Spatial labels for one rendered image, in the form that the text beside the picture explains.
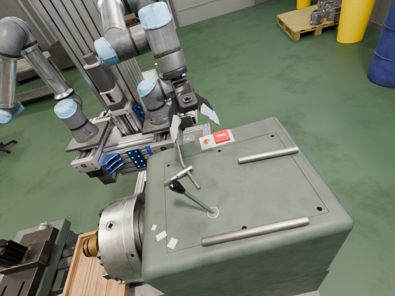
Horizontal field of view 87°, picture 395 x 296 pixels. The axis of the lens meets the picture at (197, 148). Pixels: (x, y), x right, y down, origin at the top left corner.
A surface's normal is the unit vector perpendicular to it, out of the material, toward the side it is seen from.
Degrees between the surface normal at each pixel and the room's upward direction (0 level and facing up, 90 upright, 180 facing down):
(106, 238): 25
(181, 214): 0
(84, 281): 0
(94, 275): 0
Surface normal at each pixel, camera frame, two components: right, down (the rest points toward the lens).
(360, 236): -0.25, -0.69
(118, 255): -0.06, 0.03
